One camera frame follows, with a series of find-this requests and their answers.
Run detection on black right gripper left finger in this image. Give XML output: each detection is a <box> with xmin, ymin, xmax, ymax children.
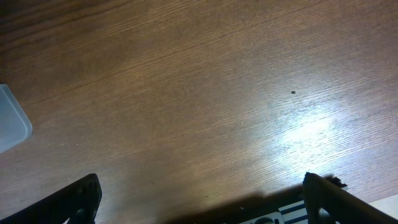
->
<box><xmin>1</xmin><ymin>174</ymin><xmax>102</xmax><ymax>224</ymax></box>

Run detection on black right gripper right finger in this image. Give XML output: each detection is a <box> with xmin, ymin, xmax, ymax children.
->
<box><xmin>303</xmin><ymin>172</ymin><xmax>397</xmax><ymax>224</ymax></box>

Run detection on white striped label sheet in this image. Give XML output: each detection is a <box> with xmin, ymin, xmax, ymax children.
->
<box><xmin>239</xmin><ymin>185</ymin><xmax>398</xmax><ymax>224</ymax></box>

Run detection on clear plastic storage bin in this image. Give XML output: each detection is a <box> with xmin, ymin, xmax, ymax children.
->
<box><xmin>0</xmin><ymin>84</ymin><xmax>32</xmax><ymax>153</ymax></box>

